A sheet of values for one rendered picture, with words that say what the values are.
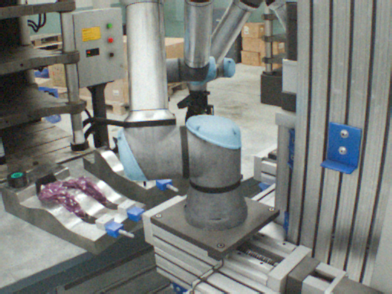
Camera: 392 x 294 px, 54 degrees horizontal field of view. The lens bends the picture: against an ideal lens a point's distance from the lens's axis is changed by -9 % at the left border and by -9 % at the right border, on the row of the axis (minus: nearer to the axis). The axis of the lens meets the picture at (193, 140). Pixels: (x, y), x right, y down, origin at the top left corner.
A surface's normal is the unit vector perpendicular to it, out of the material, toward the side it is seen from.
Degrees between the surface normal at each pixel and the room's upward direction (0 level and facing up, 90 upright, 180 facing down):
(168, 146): 53
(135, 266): 90
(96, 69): 90
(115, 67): 90
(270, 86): 90
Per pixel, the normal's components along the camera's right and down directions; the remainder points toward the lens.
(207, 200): -0.28, 0.05
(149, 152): 0.06, 0.05
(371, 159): -0.68, 0.29
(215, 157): 0.07, 0.35
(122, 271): 0.66, 0.25
